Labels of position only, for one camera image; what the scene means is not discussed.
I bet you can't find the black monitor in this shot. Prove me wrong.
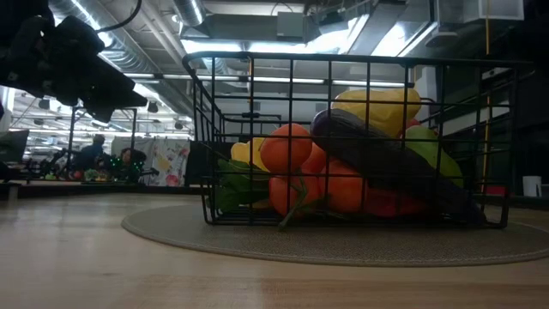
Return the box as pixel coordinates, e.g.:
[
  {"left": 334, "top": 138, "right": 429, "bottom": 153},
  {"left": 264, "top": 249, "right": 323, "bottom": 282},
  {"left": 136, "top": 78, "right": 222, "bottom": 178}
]
[{"left": 0, "top": 130, "right": 30, "bottom": 164}]

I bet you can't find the large silver ventilation duct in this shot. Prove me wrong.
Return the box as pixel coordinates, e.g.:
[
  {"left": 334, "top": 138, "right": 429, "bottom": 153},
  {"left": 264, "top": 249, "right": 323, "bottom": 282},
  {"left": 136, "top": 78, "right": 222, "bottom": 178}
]
[{"left": 49, "top": 0, "right": 194, "bottom": 115}]

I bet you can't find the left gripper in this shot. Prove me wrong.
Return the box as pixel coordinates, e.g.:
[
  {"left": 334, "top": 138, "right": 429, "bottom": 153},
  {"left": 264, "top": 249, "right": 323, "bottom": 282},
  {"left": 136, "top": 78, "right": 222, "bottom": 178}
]
[{"left": 0, "top": 16, "right": 148, "bottom": 124}]

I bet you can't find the yellow starfruit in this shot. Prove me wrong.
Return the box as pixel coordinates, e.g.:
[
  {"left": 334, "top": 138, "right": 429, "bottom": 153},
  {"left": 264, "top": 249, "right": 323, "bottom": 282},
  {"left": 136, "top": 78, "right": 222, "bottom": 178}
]
[{"left": 230, "top": 136, "right": 271, "bottom": 173}]

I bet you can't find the black wire basket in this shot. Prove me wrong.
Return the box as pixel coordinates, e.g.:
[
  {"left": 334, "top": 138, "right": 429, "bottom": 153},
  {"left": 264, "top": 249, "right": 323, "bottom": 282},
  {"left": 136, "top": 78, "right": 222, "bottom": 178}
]
[{"left": 182, "top": 51, "right": 535, "bottom": 228}]

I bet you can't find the small silver spiral duct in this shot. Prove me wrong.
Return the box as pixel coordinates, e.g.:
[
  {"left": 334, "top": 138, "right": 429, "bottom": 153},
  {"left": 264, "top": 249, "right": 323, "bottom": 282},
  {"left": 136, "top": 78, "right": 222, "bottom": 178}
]
[{"left": 171, "top": 0, "right": 207, "bottom": 27}]

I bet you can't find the person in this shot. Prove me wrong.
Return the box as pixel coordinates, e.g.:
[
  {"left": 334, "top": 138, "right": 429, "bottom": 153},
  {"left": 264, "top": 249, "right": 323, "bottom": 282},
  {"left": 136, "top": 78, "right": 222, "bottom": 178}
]
[
  {"left": 76, "top": 134, "right": 107, "bottom": 173},
  {"left": 110, "top": 148, "right": 148, "bottom": 182}
]

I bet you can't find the round grey placemat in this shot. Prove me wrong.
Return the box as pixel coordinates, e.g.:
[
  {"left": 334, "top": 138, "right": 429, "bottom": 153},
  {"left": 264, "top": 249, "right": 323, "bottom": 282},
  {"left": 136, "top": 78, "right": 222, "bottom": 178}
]
[{"left": 121, "top": 203, "right": 549, "bottom": 268}]

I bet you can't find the painted white cloth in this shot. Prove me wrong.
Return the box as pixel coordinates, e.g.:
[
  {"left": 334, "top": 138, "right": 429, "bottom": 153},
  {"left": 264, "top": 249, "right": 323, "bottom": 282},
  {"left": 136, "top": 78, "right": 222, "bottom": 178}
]
[{"left": 112, "top": 136, "right": 192, "bottom": 188}]

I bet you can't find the green apple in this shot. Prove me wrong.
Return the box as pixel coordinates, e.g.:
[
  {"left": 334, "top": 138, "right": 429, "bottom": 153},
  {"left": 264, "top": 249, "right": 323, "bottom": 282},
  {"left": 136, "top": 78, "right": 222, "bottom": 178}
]
[{"left": 402, "top": 124, "right": 465, "bottom": 188}]

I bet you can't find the yellow pear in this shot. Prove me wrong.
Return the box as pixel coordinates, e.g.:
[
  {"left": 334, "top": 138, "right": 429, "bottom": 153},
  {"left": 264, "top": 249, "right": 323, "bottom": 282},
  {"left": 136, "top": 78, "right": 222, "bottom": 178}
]
[{"left": 332, "top": 88, "right": 423, "bottom": 138}]

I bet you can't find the grey ceiling box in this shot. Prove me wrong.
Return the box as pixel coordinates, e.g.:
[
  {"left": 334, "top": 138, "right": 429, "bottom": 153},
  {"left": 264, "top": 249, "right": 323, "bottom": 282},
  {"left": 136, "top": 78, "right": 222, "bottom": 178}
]
[{"left": 276, "top": 11, "right": 306, "bottom": 39}]

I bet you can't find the purple eggplant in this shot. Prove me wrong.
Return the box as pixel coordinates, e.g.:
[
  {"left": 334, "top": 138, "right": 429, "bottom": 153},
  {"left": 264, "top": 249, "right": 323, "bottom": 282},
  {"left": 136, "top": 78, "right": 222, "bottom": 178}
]
[{"left": 309, "top": 107, "right": 488, "bottom": 224}]

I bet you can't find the orange tangerine cluster with leaves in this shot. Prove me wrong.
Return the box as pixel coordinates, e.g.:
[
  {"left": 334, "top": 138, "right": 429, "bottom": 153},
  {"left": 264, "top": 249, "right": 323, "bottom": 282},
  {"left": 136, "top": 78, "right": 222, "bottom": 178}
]
[
  {"left": 268, "top": 161, "right": 370, "bottom": 233},
  {"left": 212, "top": 123, "right": 331, "bottom": 214}
]

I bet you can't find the black metal rig frame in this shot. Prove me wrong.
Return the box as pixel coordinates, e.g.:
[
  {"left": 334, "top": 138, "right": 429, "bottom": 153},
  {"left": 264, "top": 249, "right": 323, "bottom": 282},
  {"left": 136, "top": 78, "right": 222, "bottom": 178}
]
[{"left": 66, "top": 106, "right": 138, "bottom": 177}]

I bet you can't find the long ceiling light strip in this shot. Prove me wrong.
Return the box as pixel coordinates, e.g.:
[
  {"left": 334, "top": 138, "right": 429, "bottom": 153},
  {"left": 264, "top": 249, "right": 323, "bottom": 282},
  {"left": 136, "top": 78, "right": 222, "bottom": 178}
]
[{"left": 124, "top": 71, "right": 415, "bottom": 90}]

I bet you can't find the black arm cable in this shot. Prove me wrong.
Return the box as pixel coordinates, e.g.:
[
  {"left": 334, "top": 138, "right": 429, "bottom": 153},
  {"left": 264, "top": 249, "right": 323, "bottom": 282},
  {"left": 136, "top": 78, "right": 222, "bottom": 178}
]
[{"left": 96, "top": 0, "right": 143, "bottom": 34}]

